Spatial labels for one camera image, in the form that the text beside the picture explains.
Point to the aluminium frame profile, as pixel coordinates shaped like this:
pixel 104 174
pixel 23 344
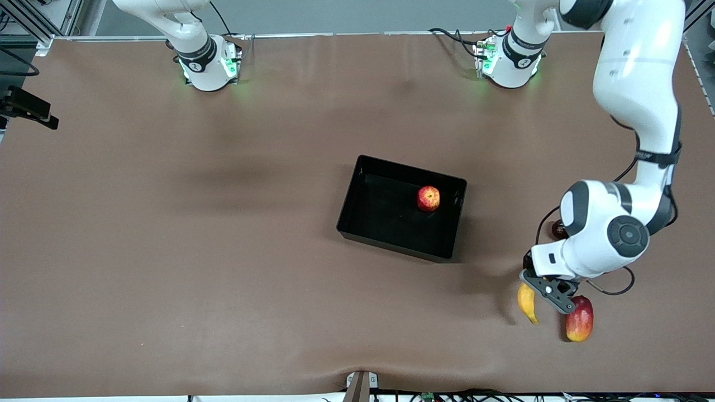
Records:
pixel 70 14

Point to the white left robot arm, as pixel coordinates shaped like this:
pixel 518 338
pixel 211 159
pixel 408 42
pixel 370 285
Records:
pixel 637 72

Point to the yellow banana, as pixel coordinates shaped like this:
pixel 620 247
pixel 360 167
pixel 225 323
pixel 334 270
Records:
pixel 527 304

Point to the dark purple plum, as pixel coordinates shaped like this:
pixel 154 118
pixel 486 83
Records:
pixel 558 230

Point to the small red yellow apple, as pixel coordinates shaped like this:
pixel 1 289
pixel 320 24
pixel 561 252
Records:
pixel 428 199

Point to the black plastic box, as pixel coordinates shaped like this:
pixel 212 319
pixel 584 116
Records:
pixel 391 218

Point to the red yellow mango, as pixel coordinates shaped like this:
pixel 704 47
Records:
pixel 581 324

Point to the brown table mat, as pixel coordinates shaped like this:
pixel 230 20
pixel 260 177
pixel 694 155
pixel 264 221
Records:
pixel 223 307

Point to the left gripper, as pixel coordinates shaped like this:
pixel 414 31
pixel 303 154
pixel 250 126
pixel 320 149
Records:
pixel 527 262

